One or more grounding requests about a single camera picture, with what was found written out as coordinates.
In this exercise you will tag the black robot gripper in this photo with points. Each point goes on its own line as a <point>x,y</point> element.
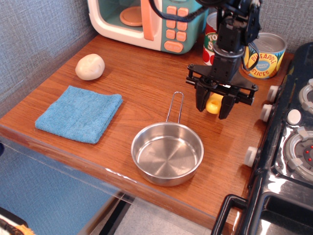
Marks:
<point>222,78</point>

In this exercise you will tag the yellow handled white toy knife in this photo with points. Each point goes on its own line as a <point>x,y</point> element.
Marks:
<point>214,103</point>

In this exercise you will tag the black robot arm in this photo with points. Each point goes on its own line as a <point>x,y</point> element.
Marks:
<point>237,27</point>

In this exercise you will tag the white stove knob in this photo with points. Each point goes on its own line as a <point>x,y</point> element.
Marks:
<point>265,112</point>
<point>272,93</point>
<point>250,156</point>

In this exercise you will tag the tomato sauce can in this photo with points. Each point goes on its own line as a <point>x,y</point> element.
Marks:
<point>210,37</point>

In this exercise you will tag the pineapple slices can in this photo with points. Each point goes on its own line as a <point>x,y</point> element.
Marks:
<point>264,56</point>

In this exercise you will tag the small steel pan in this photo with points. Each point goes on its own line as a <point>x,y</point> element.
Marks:
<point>167,153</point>

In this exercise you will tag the toy microwave teal and orange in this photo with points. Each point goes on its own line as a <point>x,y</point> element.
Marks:
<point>155,33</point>

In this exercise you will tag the orange microwave plate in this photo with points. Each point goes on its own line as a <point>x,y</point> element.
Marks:
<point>131,16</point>

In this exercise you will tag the black toy stove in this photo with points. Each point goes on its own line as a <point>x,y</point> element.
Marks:
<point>280,189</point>

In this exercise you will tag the cream toy potato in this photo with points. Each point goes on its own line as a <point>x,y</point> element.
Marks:
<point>90,67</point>

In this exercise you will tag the blue folded cloth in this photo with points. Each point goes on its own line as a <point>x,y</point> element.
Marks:
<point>80,115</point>

